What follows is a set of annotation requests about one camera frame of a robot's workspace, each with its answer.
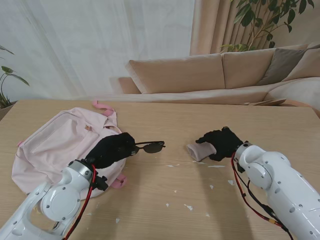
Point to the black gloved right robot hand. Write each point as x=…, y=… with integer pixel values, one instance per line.
x=225, y=142

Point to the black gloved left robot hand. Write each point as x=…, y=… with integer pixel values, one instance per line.
x=112, y=150

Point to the pale pink glasses pouch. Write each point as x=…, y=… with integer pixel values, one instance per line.
x=201, y=151

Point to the black sunglasses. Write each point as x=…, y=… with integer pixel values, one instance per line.
x=152, y=148

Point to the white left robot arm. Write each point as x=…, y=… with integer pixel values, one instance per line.
x=60, y=200

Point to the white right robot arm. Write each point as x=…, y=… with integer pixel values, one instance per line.
x=275, y=180

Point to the long white paper strip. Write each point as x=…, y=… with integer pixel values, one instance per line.
x=216, y=166

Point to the pink fabric backpack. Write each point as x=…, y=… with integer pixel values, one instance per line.
x=55, y=150

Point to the flat brown cardboard piece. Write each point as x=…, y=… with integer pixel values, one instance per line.
x=270, y=102

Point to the beige sofa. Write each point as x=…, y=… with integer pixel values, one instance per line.
x=175, y=75

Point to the white beanbag cushion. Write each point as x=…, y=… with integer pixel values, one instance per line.
x=295, y=92

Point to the grey sofa cushion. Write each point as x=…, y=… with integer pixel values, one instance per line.
x=280, y=65

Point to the white sheer curtain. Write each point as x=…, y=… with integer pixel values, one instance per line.
x=87, y=45

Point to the beige pleated curtain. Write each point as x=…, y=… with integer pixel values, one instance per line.
x=215, y=25

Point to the broad-leaved green plant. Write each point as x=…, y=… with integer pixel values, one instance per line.
x=15, y=75

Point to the tall small-leaved green plant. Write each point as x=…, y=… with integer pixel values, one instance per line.
x=250, y=15

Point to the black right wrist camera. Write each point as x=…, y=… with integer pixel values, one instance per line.
x=240, y=167

